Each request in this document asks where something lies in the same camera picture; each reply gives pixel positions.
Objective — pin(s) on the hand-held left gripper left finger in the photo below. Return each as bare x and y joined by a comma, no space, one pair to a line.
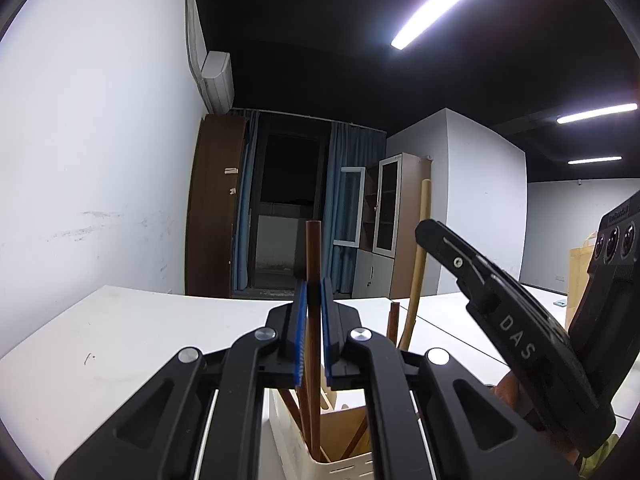
301,340

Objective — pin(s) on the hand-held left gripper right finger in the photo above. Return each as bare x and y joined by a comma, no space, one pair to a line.
327,345

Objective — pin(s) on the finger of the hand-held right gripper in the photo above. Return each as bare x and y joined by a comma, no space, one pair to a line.
450,255

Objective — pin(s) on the light tan chopstick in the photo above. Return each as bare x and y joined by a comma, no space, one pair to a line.
414,290

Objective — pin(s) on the dark brown chopstick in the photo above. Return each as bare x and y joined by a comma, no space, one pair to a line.
289,405
356,437
313,260
393,322

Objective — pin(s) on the beige slotted utensil holder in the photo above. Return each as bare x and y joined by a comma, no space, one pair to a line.
287,445

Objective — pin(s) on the person's right hand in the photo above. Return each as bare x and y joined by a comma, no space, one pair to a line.
507,390

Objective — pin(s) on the tan glass door cabinet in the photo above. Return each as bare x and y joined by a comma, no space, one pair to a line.
407,185

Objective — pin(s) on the brown paper bag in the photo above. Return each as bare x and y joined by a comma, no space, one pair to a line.
577,285

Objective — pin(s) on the blue curtain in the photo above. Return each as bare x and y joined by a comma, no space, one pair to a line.
345,160
245,220

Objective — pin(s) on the dark brown wooden door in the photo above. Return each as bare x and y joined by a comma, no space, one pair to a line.
215,210

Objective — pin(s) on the dark window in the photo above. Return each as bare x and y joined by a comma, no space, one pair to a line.
287,170

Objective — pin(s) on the long ceiling light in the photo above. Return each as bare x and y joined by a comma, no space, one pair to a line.
597,113
445,5
595,159

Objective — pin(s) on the white air conditioner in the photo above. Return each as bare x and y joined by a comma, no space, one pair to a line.
218,80

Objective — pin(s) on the white wall pipe duct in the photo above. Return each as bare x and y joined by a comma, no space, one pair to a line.
192,20

